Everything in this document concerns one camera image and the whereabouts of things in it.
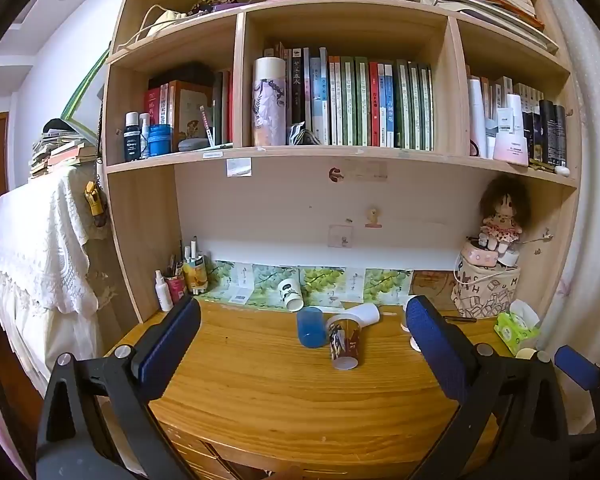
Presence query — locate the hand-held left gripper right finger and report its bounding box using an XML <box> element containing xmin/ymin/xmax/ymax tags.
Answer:
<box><xmin>404</xmin><ymin>295</ymin><xmax>571</xmax><ymax>480</ymax></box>

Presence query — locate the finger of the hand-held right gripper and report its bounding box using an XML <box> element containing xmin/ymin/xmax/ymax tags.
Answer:
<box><xmin>554</xmin><ymin>344</ymin><xmax>600</xmax><ymax>438</ymax></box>

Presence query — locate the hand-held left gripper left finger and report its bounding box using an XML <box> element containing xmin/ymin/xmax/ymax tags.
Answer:
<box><xmin>36</xmin><ymin>294</ymin><xmax>202</xmax><ymax>480</ymax></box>

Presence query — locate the plain white paper cup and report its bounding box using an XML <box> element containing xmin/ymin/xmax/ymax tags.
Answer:
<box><xmin>341</xmin><ymin>302</ymin><xmax>382</xmax><ymax>327</ymax></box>

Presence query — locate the brown printed paper cup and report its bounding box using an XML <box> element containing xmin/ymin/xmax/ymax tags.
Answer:
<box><xmin>326</xmin><ymin>312</ymin><xmax>365</xmax><ymax>372</ymax></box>

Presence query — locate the white cup with black print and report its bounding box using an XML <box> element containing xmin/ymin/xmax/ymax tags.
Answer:
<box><xmin>277</xmin><ymin>278</ymin><xmax>305</xmax><ymax>312</ymax></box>

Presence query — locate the blue plastic cup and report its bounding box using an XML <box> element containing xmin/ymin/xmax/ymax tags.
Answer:
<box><xmin>297</xmin><ymin>307</ymin><xmax>327</xmax><ymax>349</ymax></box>

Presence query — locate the row of upright books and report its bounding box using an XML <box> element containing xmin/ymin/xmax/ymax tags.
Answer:
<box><xmin>262</xmin><ymin>46</ymin><xmax>435</xmax><ymax>152</ymax></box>

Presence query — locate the small white bottle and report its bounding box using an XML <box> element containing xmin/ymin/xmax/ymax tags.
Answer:
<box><xmin>154</xmin><ymin>270</ymin><xmax>174</xmax><ymax>313</ymax></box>

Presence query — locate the red pen holder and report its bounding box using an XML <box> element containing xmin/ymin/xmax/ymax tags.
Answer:
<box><xmin>164</xmin><ymin>273</ymin><xmax>188</xmax><ymax>302</ymax></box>

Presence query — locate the brown printed sheet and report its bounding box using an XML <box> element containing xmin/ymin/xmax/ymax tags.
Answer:
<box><xmin>411</xmin><ymin>270</ymin><xmax>459</xmax><ymax>312</ymax></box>

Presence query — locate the yellow printed pen holder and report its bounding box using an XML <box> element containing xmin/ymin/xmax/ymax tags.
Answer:
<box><xmin>182</xmin><ymin>255</ymin><xmax>210</xmax><ymax>296</ymax></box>

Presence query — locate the green tissue pack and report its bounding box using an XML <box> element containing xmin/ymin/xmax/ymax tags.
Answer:
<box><xmin>494</xmin><ymin>299</ymin><xmax>541</xmax><ymax>357</ymax></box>

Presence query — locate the printed fabric storage bag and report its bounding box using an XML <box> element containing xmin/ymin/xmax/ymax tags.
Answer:
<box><xmin>452</xmin><ymin>255</ymin><xmax>522</xmax><ymax>319</ymax></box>

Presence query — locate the narrow green grape print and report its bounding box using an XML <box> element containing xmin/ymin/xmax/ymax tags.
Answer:
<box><xmin>299</xmin><ymin>266</ymin><xmax>347</xmax><ymax>307</ymax></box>
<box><xmin>362</xmin><ymin>268</ymin><xmax>414</xmax><ymax>307</ymax></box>

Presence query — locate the wide green grape print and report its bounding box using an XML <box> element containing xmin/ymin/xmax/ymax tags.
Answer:
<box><xmin>200</xmin><ymin>260</ymin><xmax>302</xmax><ymax>310</ymax></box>

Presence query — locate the pink oval box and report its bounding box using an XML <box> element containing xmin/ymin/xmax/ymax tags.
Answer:
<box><xmin>461</xmin><ymin>240</ymin><xmax>499</xmax><ymax>268</ymax></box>

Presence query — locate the wooden bookshelf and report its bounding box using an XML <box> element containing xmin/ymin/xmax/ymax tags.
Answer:
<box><xmin>100</xmin><ymin>0</ymin><xmax>584</xmax><ymax>327</ymax></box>

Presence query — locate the wooden desk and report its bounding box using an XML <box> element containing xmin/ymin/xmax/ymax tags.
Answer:
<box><xmin>102</xmin><ymin>296</ymin><xmax>541</xmax><ymax>480</ymax></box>

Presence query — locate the brown-haired rag doll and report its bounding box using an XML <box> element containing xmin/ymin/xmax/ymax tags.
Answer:
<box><xmin>479</xmin><ymin>175</ymin><xmax>533</xmax><ymax>253</ymax></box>

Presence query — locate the white lace cloth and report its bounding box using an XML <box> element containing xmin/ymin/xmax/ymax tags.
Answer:
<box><xmin>0</xmin><ymin>164</ymin><xmax>112</xmax><ymax>397</ymax></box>

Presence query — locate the white floral curtain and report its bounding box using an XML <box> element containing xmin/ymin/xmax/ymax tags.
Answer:
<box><xmin>539</xmin><ymin>0</ymin><xmax>600</xmax><ymax>436</ymax></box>

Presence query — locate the blue jar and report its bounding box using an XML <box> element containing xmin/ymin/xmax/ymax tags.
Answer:
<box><xmin>148</xmin><ymin>123</ymin><xmax>174</xmax><ymax>157</ymax></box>

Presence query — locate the black bottle white cap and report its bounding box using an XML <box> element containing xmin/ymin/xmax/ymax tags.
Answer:
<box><xmin>123</xmin><ymin>112</ymin><xmax>141</xmax><ymax>162</ymax></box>

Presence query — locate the white spray bottle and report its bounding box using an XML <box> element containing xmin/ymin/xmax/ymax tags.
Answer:
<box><xmin>138</xmin><ymin>113</ymin><xmax>152</xmax><ymax>159</ymax></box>

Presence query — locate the pink white bottle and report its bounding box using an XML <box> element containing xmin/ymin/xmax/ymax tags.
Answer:
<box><xmin>492</xmin><ymin>132</ymin><xmax>530</xmax><ymax>166</ymax></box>

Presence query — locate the pile of old books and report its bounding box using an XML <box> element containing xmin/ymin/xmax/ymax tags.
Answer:
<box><xmin>29</xmin><ymin>119</ymin><xmax>102</xmax><ymax>179</ymax></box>

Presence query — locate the crumpled black white packet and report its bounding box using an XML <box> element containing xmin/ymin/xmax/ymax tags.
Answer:
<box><xmin>286</xmin><ymin>122</ymin><xmax>322</xmax><ymax>147</ymax></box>

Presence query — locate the row of cosmetic bottles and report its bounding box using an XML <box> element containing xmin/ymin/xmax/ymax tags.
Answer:
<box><xmin>466</xmin><ymin>75</ymin><xmax>569</xmax><ymax>167</ymax></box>

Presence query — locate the white floral printed tube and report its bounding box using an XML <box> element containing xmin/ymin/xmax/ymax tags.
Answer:
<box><xmin>251</xmin><ymin>56</ymin><xmax>288</xmax><ymax>148</ymax></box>

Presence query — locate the green framed picture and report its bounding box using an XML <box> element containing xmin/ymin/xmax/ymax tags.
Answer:
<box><xmin>60</xmin><ymin>47</ymin><xmax>111</xmax><ymax>134</ymax></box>

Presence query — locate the beige cloth bag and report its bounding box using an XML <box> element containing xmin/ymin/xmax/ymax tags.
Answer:
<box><xmin>115</xmin><ymin>4</ymin><xmax>192</xmax><ymax>54</ymax></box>

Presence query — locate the stack of papers and magazines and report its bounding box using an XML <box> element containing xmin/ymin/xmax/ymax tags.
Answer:
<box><xmin>405</xmin><ymin>0</ymin><xmax>561</xmax><ymax>56</ymax></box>

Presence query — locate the clear wall hook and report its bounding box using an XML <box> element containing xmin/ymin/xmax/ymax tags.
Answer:
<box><xmin>328</xmin><ymin>225</ymin><xmax>355</xmax><ymax>249</ymax></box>

